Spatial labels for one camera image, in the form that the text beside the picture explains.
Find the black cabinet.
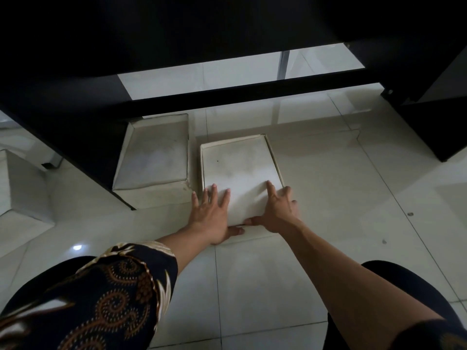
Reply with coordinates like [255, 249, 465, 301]
[380, 47, 467, 163]

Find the patterned batik right sleeve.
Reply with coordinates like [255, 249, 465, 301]
[390, 318, 467, 350]

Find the person's left hand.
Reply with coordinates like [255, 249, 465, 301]
[188, 184, 245, 245]

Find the person's left forearm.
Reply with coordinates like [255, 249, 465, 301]
[156, 222, 216, 277]

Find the person's right hand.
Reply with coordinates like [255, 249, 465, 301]
[244, 180, 304, 236]

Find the black table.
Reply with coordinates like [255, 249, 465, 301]
[0, 0, 467, 210]

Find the patterned batik left sleeve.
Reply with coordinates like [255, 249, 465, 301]
[0, 241, 179, 350]

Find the metal pole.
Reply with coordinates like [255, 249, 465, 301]
[276, 50, 291, 80]

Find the patterned batik sleeve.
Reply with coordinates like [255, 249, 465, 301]
[390, 318, 467, 350]
[0, 241, 179, 350]

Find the large white box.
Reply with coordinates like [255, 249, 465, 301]
[0, 149, 56, 227]

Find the tall white cardboard box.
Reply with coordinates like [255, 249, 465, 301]
[112, 113, 195, 210]

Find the person's right forearm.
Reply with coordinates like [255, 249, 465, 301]
[279, 219, 448, 350]

